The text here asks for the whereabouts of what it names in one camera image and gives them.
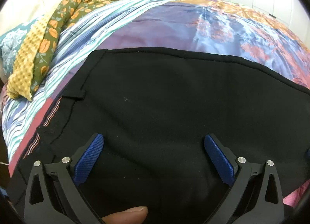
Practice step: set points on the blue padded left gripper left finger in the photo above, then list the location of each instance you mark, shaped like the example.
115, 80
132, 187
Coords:
85, 157

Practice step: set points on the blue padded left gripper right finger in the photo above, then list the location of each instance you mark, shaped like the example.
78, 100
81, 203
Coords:
222, 158

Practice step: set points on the black pants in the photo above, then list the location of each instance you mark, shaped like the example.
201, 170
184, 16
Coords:
154, 107

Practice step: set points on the left hand thumb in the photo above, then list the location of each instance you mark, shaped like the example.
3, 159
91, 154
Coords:
134, 215

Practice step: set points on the blue white striped bedsheet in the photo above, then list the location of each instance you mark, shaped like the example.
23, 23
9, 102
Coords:
75, 44

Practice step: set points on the yellow textured knit cloth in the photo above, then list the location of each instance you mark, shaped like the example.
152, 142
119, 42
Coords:
20, 80

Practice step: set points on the colourful floral satin quilt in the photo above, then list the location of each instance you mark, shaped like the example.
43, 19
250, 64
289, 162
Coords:
213, 30

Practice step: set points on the teal floral pillow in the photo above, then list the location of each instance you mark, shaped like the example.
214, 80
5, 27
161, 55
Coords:
10, 44

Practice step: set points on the green orange floral cloth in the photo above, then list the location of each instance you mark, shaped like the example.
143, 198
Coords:
66, 15

